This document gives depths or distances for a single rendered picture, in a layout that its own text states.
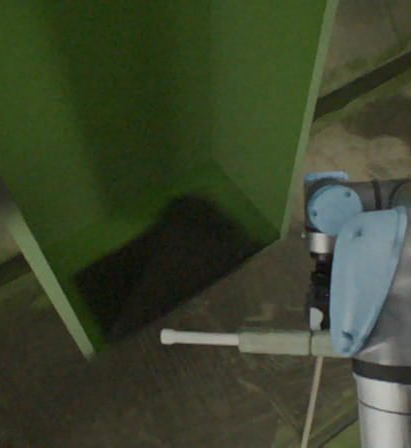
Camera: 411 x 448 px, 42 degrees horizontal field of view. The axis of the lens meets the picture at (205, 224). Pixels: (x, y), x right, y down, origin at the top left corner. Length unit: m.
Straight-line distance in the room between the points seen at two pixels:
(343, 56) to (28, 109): 1.69
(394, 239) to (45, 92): 0.87
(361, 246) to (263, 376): 1.31
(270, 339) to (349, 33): 1.71
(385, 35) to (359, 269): 2.34
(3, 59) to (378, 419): 0.87
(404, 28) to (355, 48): 0.29
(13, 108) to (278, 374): 1.08
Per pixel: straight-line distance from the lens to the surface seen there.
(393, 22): 2.75
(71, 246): 1.48
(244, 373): 1.71
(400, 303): 0.41
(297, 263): 1.94
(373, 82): 2.68
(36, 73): 1.12
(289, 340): 1.17
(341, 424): 1.65
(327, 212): 0.98
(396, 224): 0.43
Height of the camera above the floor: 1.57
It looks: 47 degrees down
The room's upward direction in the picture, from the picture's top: 11 degrees counter-clockwise
